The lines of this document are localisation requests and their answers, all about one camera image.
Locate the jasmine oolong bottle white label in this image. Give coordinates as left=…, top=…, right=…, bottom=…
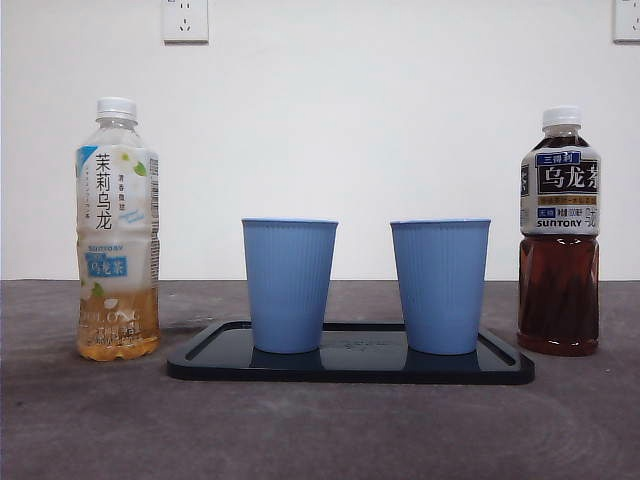
left=74, top=97, right=161, bottom=362

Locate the dark oolong tea bottle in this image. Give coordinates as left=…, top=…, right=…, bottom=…
left=516, top=104, right=601, bottom=357

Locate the blue ribbed cup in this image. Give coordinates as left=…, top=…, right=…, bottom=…
left=389, top=217, right=492, bottom=356
left=240, top=217, right=340, bottom=355

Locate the dark rectangular tray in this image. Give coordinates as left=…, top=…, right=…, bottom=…
left=165, top=319, right=536, bottom=385

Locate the white wall socket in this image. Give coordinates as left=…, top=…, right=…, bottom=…
left=613, top=0, right=640, bottom=43
left=162, top=0, right=210, bottom=44

